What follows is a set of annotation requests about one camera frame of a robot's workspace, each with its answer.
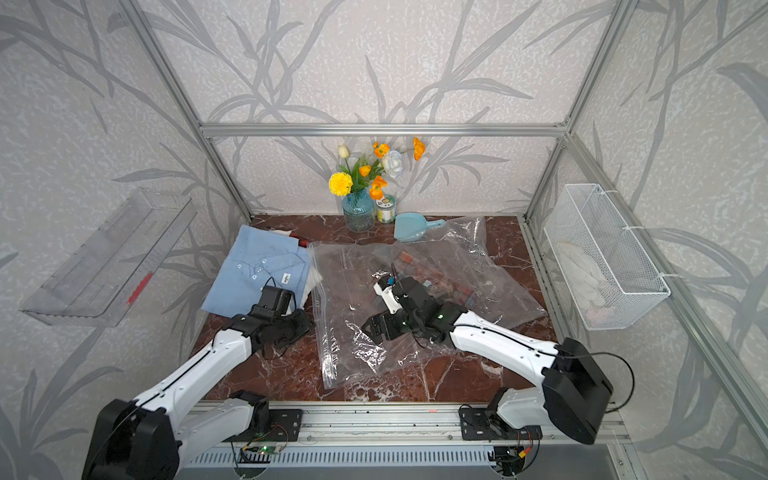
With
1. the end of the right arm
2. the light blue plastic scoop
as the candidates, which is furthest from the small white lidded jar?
the end of the right arm

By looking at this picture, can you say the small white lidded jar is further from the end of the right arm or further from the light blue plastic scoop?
the end of the right arm

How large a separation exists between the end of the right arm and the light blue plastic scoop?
47 centimetres

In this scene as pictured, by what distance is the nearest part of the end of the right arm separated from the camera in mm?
577

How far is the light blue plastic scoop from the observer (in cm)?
115
